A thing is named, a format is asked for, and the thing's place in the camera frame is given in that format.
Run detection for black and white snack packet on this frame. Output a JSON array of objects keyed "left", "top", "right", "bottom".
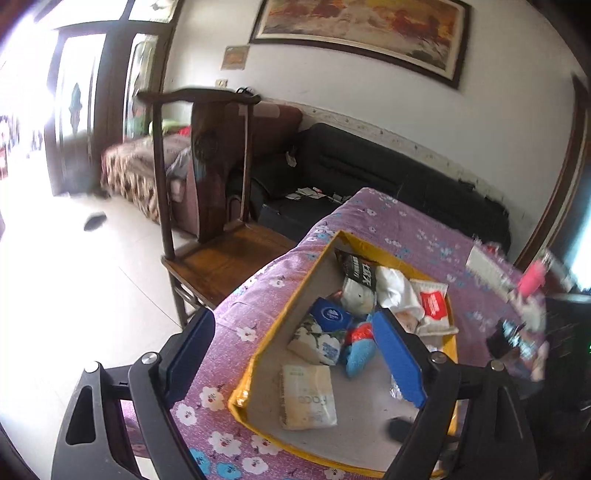
[{"left": 335, "top": 249, "right": 382, "bottom": 317}]

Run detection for purple floral tablecloth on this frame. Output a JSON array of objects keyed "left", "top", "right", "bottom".
[{"left": 117, "top": 187, "right": 550, "bottom": 480}]

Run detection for green floral tissue pack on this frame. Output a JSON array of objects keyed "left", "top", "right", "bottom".
[{"left": 287, "top": 314, "right": 345, "bottom": 366}]

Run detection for brown patterned couch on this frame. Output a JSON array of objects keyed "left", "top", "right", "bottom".
[{"left": 100, "top": 131, "right": 195, "bottom": 227}]

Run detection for dark wooden door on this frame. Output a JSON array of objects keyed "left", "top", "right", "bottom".
[{"left": 46, "top": 14, "right": 181, "bottom": 199}]

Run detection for black leather sofa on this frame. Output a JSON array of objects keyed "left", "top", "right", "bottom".
[{"left": 226, "top": 122, "right": 511, "bottom": 252}]

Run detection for dark wooden chair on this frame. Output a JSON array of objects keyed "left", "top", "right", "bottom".
[{"left": 137, "top": 87, "right": 298, "bottom": 328}]

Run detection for white paper sheets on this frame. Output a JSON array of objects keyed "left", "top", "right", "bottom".
[{"left": 466, "top": 244, "right": 513, "bottom": 296}]

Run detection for small wall plaque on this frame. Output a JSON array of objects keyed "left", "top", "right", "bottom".
[{"left": 221, "top": 45, "right": 250, "bottom": 71}]

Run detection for pink thermos bottle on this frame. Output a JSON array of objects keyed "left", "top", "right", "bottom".
[{"left": 517, "top": 251, "right": 555, "bottom": 298}]

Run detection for white red printed plastic bag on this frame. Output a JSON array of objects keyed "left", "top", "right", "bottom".
[{"left": 409, "top": 278, "right": 460, "bottom": 337}]

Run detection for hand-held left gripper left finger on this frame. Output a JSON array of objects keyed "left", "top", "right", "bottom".
[{"left": 51, "top": 307, "right": 218, "bottom": 480}]

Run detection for framed painting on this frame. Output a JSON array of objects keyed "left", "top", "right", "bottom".
[{"left": 249, "top": 0, "right": 472, "bottom": 90}]

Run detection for blue towel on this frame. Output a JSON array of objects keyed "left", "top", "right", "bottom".
[{"left": 342, "top": 339, "right": 380, "bottom": 379}]

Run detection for plain white plastic bag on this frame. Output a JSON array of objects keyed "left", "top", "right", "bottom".
[{"left": 375, "top": 267, "right": 426, "bottom": 321}]

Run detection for small red plastic bag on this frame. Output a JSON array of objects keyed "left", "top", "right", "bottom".
[{"left": 346, "top": 322, "right": 376, "bottom": 347}]

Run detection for brown armchair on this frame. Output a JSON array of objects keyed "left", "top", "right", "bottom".
[{"left": 168, "top": 104, "right": 303, "bottom": 236}]

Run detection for yellow cardboard box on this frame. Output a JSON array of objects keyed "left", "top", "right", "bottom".
[{"left": 228, "top": 229, "right": 462, "bottom": 478}]

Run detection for white tissue pack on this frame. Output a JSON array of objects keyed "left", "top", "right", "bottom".
[{"left": 279, "top": 364, "right": 338, "bottom": 431}]

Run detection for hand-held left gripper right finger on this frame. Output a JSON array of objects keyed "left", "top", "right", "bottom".
[{"left": 372, "top": 308, "right": 541, "bottom": 480}]

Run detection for black electric motor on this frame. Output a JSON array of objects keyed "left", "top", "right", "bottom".
[{"left": 485, "top": 318, "right": 527, "bottom": 361}]

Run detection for blue round tin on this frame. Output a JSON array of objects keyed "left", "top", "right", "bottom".
[{"left": 308, "top": 298, "right": 354, "bottom": 333}]

